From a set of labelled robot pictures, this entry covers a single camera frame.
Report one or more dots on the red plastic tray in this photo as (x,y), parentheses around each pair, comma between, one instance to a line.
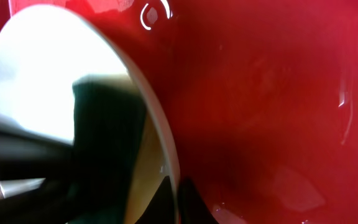
(261,98)

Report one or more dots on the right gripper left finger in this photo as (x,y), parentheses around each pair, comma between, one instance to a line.
(161,209)

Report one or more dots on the white plate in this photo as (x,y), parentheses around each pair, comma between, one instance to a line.
(44,51)

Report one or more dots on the green and yellow sponge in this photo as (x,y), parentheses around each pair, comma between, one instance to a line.
(118,149)

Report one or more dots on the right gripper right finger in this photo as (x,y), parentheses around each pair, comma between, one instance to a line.
(192,208)

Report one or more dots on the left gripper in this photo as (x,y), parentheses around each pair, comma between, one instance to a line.
(27,156)

